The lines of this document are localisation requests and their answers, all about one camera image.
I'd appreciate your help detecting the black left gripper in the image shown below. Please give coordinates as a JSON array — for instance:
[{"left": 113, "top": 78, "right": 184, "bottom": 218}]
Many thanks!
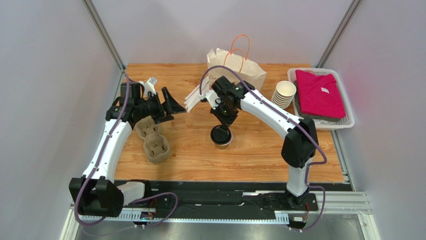
[{"left": 135, "top": 87, "right": 186, "bottom": 125}]

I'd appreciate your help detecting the black plastic cup lid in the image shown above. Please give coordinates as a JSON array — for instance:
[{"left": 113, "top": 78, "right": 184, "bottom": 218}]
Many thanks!
[{"left": 210, "top": 125, "right": 233, "bottom": 144}]

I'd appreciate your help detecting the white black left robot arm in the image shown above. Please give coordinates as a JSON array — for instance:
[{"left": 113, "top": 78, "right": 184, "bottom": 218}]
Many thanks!
[{"left": 68, "top": 82, "right": 186, "bottom": 218}]

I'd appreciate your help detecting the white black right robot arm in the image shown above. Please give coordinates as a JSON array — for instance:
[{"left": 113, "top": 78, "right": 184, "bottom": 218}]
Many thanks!
[{"left": 200, "top": 76, "right": 318, "bottom": 209}]

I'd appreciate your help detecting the white paper takeout bag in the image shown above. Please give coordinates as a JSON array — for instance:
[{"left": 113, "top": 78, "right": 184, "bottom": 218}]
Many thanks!
[{"left": 206, "top": 34, "right": 267, "bottom": 90}]

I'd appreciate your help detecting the white wrapped straws bundle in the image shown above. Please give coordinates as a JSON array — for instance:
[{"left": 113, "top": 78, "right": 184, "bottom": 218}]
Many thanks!
[{"left": 184, "top": 80, "right": 209, "bottom": 113}]

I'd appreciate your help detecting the cardboard cup carrier tray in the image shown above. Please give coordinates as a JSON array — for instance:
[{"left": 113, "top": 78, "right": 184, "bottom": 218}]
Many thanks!
[{"left": 134, "top": 116, "right": 171, "bottom": 164}]

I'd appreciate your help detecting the stack of paper cups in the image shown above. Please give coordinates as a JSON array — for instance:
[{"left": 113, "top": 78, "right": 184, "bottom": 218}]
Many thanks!
[{"left": 271, "top": 81, "right": 297, "bottom": 109}]

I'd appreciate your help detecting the white crumpled cloth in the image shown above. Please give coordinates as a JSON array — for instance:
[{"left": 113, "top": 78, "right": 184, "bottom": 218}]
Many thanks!
[{"left": 300, "top": 117, "right": 338, "bottom": 129}]

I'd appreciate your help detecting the pink folded t-shirt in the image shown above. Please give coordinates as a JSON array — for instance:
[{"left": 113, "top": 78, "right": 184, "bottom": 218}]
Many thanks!
[{"left": 295, "top": 70, "right": 346, "bottom": 119}]

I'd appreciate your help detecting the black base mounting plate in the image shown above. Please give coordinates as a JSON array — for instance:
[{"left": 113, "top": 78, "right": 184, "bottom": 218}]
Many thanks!
[{"left": 138, "top": 181, "right": 351, "bottom": 221}]

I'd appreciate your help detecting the white plastic laundry basket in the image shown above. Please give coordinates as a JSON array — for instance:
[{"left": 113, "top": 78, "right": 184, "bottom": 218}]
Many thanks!
[{"left": 287, "top": 67, "right": 355, "bottom": 131}]

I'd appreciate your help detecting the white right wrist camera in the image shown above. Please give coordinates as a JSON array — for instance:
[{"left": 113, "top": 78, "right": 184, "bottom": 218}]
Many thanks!
[{"left": 198, "top": 90, "right": 221, "bottom": 110}]

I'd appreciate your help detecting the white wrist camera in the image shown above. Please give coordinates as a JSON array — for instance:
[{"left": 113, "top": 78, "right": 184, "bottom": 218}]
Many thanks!
[
  {"left": 138, "top": 76, "right": 158, "bottom": 98},
  {"left": 198, "top": 90, "right": 221, "bottom": 110}
]

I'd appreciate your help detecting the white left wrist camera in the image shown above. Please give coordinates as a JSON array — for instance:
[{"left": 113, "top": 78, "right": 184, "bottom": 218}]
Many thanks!
[{"left": 138, "top": 76, "right": 158, "bottom": 98}]

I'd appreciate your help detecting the aluminium frame rail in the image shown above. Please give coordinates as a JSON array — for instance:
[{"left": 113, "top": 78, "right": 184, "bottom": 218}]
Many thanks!
[{"left": 61, "top": 189, "right": 380, "bottom": 240}]

